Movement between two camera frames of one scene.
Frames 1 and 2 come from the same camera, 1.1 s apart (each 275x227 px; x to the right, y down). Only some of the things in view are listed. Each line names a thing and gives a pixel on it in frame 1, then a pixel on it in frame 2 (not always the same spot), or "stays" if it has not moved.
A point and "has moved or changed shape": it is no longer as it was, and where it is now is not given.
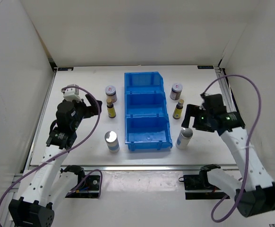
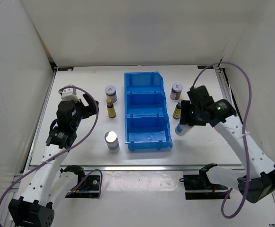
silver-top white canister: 184,138 has moved or changed shape
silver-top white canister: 111,137 stays
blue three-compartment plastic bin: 147,123 stays
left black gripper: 95,109 stays
